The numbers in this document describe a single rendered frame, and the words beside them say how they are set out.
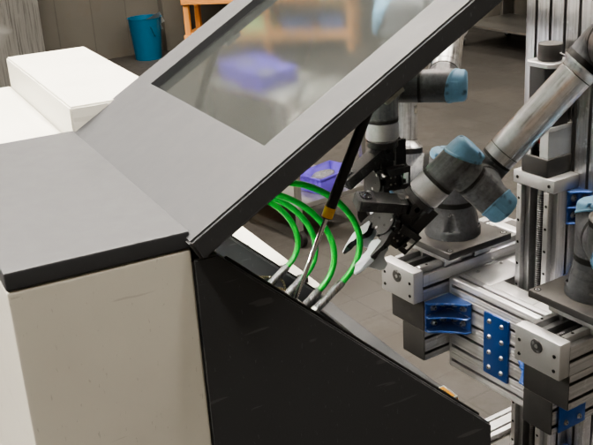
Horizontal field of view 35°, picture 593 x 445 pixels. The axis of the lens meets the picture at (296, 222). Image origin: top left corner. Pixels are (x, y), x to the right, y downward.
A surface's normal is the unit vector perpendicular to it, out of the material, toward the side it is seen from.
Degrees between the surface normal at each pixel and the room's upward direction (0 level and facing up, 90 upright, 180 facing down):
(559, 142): 90
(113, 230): 0
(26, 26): 90
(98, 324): 90
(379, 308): 0
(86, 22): 90
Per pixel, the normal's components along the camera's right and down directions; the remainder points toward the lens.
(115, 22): 0.55, 0.27
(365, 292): -0.06, -0.93
